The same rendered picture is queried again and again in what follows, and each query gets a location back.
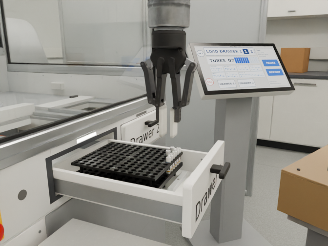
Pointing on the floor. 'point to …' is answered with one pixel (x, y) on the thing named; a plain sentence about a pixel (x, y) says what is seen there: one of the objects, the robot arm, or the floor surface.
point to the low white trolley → (94, 236)
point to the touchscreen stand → (230, 181)
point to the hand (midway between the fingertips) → (168, 121)
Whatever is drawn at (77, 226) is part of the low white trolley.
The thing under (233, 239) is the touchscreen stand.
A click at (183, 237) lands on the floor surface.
